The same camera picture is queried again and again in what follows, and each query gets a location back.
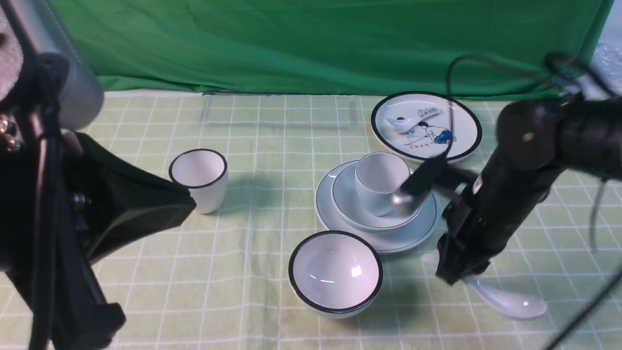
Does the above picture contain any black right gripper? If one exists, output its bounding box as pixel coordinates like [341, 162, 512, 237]
[435, 146, 567, 286]

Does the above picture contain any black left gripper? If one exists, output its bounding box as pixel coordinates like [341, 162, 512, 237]
[1, 132, 196, 350]

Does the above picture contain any white ceramic spoon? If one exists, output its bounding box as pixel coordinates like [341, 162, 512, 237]
[421, 251, 548, 320]

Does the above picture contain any pale blue cup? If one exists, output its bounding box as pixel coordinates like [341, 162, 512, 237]
[355, 152, 414, 216]

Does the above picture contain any pale blue shallow bowl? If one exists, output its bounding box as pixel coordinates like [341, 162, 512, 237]
[332, 164, 437, 234]

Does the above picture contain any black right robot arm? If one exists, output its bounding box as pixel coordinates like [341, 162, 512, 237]
[435, 97, 621, 285]

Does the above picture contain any pale blue flat plate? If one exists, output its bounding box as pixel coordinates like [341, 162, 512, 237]
[315, 161, 440, 254]

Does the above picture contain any white bowl black rim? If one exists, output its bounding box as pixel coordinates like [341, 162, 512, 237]
[287, 230, 384, 319]

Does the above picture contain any illustrated plate black rim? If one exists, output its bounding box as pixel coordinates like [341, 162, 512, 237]
[370, 91, 484, 162]

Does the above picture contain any white cup black rim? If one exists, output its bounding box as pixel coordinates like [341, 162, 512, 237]
[168, 148, 229, 214]

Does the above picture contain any green checked tablecloth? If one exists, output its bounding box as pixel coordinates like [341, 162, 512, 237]
[87, 91, 621, 350]

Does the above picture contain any small white painted spoon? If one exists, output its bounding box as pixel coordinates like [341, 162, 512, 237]
[385, 107, 443, 134]

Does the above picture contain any green backdrop cloth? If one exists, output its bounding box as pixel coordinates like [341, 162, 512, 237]
[51, 0, 613, 95]

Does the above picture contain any clear plastic bag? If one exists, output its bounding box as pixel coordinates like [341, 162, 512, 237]
[591, 43, 622, 83]

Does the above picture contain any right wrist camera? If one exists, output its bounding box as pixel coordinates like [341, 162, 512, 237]
[392, 153, 478, 217]

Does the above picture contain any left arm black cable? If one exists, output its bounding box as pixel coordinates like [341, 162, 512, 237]
[27, 53, 64, 350]

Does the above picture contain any black camera cable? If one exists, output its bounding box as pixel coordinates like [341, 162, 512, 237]
[435, 52, 584, 161]

